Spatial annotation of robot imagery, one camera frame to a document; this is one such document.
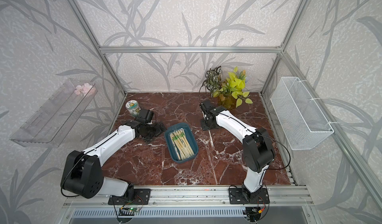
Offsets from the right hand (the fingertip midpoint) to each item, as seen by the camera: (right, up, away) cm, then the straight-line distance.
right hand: (205, 125), depth 90 cm
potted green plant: (+16, +21, +6) cm, 27 cm away
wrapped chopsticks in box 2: (-14, -12, +1) cm, 19 cm away
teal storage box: (-9, -6, +1) cm, 11 cm away
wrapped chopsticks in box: (-21, -9, +3) cm, 24 cm away
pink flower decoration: (-62, +20, -15) cm, 67 cm away
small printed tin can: (-50, +12, +12) cm, 53 cm away
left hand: (-25, -4, -4) cm, 26 cm away
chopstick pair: (+3, -7, -6) cm, 10 cm away
